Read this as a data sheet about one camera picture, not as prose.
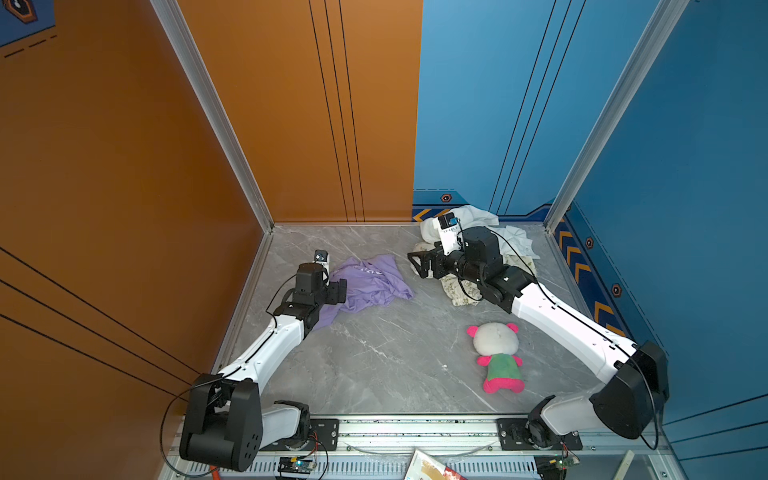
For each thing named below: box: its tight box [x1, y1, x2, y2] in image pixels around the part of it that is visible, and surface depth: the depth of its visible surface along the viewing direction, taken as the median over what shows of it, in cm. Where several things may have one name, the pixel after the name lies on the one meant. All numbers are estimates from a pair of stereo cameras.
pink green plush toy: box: [466, 322, 525, 394], surface depth 83 cm
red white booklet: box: [404, 449, 468, 480], surface depth 67 cm
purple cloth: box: [314, 254, 415, 331], surface depth 98 cm
